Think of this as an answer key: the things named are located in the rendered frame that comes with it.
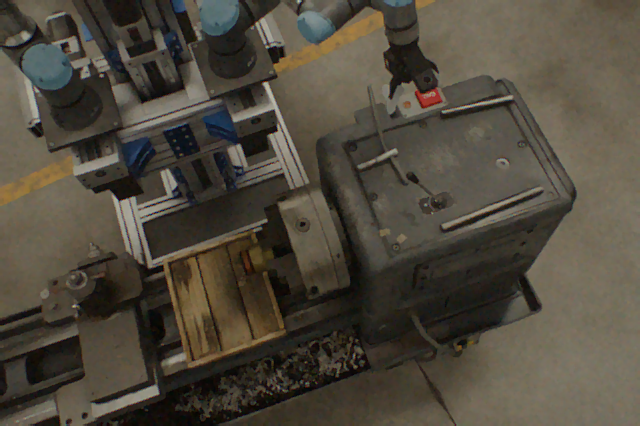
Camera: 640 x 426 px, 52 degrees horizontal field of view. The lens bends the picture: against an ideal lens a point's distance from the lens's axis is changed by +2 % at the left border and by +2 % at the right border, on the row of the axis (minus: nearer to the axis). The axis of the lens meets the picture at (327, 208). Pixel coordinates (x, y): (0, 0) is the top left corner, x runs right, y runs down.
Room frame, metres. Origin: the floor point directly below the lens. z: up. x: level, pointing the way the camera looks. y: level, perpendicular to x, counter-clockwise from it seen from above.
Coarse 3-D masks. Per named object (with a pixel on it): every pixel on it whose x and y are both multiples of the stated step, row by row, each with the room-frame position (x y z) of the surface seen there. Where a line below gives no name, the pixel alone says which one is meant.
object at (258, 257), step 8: (248, 248) 0.71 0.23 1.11; (256, 248) 0.70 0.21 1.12; (240, 256) 0.69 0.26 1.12; (248, 256) 0.69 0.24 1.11; (256, 256) 0.68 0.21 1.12; (264, 256) 0.68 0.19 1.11; (272, 256) 0.68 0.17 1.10; (248, 264) 0.66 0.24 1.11; (256, 264) 0.66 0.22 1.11; (264, 264) 0.66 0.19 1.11; (248, 272) 0.65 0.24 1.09; (256, 272) 0.65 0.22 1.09
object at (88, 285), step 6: (84, 270) 0.70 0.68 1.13; (84, 276) 0.67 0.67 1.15; (84, 282) 0.65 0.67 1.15; (90, 282) 0.66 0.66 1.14; (72, 288) 0.64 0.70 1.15; (78, 288) 0.64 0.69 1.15; (84, 288) 0.64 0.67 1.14; (90, 288) 0.64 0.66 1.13; (72, 294) 0.63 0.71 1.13; (78, 294) 0.63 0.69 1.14; (84, 294) 0.63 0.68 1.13
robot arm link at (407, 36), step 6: (390, 30) 0.96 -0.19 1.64; (408, 30) 0.95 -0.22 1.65; (414, 30) 0.96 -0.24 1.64; (390, 36) 0.97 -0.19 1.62; (396, 36) 0.95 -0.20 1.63; (402, 36) 0.95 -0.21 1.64; (408, 36) 0.95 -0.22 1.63; (414, 36) 0.96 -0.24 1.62; (390, 42) 0.96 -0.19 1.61; (396, 42) 0.95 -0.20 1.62; (402, 42) 0.95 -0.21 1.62; (408, 42) 0.95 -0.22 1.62
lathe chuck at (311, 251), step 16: (288, 192) 0.83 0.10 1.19; (304, 192) 0.81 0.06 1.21; (288, 208) 0.76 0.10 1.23; (304, 208) 0.75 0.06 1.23; (288, 224) 0.71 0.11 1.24; (320, 224) 0.70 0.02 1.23; (304, 240) 0.67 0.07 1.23; (320, 240) 0.66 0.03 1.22; (304, 256) 0.63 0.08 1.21; (320, 256) 0.63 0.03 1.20; (304, 272) 0.59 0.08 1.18; (320, 272) 0.59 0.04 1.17; (320, 288) 0.57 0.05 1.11; (336, 288) 0.58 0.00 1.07
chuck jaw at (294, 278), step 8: (288, 256) 0.68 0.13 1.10; (272, 264) 0.66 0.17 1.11; (280, 264) 0.65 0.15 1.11; (288, 264) 0.65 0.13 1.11; (296, 264) 0.65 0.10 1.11; (272, 272) 0.64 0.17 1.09; (280, 272) 0.63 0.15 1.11; (288, 272) 0.63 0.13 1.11; (296, 272) 0.62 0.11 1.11; (280, 280) 0.61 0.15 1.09; (288, 280) 0.60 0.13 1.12; (296, 280) 0.60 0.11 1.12; (296, 288) 0.58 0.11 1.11; (304, 288) 0.58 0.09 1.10; (312, 288) 0.57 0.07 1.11
